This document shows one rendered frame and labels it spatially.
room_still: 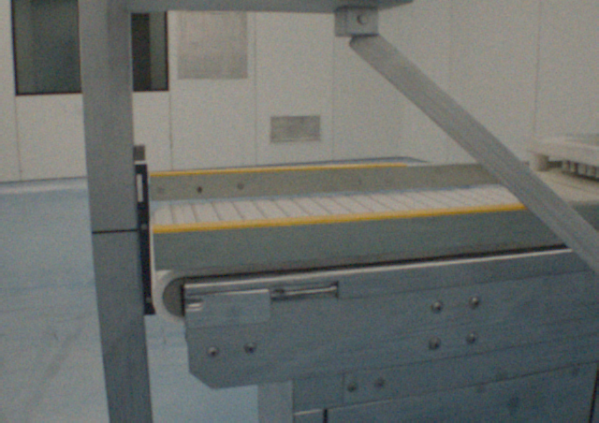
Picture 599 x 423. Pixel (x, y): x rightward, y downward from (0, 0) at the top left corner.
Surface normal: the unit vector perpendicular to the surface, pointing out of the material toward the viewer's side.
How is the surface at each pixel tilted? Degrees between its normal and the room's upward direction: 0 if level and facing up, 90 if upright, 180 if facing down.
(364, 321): 90
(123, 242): 90
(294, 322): 90
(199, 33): 90
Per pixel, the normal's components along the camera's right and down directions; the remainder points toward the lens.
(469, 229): 0.25, 0.19
